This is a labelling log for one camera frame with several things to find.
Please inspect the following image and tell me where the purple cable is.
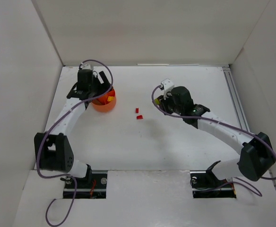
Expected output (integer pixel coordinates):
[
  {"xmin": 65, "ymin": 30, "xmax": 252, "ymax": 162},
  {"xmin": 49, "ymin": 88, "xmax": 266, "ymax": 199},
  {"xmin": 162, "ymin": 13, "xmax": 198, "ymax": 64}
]
[
  {"xmin": 151, "ymin": 84, "xmax": 276, "ymax": 197},
  {"xmin": 35, "ymin": 59, "xmax": 115, "ymax": 227}
]

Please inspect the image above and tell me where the aluminium rail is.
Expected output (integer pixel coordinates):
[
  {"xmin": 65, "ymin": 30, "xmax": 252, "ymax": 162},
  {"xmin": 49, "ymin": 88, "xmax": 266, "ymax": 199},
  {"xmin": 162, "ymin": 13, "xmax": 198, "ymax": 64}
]
[{"xmin": 222, "ymin": 67, "xmax": 250, "ymax": 132}]

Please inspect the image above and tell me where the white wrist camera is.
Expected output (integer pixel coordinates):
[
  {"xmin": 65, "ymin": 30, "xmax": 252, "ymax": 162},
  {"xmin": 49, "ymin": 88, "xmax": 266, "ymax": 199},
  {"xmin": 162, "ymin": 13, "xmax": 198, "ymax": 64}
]
[
  {"xmin": 79, "ymin": 62, "xmax": 94, "ymax": 71},
  {"xmin": 160, "ymin": 78, "xmax": 174, "ymax": 92}
]

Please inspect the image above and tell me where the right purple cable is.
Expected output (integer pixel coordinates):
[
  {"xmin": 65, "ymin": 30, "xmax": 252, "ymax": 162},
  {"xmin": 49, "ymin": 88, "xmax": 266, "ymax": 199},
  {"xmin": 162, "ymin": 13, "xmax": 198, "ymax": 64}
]
[{"xmin": 151, "ymin": 84, "xmax": 276, "ymax": 197}]

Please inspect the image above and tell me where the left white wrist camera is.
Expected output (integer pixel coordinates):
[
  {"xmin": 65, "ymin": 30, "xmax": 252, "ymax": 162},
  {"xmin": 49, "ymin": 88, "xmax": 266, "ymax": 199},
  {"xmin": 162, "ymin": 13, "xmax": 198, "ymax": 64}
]
[{"xmin": 79, "ymin": 62, "xmax": 94, "ymax": 71}]

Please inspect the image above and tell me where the yellow striped lego brick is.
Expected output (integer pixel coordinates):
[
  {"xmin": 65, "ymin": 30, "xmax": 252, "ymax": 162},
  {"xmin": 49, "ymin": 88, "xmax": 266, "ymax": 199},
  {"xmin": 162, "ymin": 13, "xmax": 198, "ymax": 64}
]
[{"xmin": 107, "ymin": 96, "xmax": 114, "ymax": 102}]

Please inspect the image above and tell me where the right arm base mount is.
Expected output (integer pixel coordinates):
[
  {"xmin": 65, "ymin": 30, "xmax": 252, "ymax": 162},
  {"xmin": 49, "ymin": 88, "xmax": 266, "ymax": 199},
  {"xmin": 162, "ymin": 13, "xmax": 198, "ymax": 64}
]
[{"xmin": 190, "ymin": 171, "xmax": 236, "ymax": 199}]

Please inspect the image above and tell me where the lime green lego brick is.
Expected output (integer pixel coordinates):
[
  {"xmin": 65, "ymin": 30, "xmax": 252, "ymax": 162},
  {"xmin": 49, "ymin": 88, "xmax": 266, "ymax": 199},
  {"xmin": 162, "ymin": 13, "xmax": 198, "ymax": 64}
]
[{"xmin": 154, "ymin": 99, "xmax": 160, "ymax": 105}]

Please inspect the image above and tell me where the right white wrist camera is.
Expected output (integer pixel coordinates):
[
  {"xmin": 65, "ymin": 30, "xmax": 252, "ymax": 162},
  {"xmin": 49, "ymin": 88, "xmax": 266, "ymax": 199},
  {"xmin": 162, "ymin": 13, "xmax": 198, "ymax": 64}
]
[{"xmin": 160, "ymin": 78, "xmax": 174, "ymax": 92}]

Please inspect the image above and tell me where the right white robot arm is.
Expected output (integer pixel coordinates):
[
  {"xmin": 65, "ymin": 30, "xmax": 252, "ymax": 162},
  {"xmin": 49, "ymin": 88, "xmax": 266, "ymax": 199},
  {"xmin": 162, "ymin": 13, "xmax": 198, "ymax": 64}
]
[{"xmin": 153, "ymin": 84, "xmax": 276, "ymax": 182}]

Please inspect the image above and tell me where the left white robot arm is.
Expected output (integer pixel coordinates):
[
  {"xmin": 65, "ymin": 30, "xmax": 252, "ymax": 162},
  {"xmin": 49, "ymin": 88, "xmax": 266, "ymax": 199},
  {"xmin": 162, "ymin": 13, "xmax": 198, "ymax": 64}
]
[{"xmin": 34, "ymin": 69, "xmax": 113, "ymax": 183}]

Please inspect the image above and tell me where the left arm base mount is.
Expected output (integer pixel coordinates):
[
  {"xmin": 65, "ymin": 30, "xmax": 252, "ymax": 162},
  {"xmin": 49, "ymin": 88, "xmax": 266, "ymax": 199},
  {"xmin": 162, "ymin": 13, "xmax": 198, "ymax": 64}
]
[{"xmin": 62, "ymin": 170, "xmax": 108, "ymax": 200}]

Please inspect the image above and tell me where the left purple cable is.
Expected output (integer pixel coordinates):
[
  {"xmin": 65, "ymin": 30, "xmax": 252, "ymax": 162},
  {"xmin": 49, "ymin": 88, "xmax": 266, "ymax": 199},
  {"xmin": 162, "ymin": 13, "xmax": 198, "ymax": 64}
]
[{"xmin": 35, "ymin": 59, "xmax": 115, "ymax": 227}]

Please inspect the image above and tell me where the orange round divided container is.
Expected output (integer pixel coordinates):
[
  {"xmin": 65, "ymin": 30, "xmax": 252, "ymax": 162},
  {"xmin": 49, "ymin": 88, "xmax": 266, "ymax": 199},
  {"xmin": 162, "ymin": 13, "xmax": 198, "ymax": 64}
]
[{"xmin": 92, "ymin": 88, "xmax": 117, "ymax": 113}]

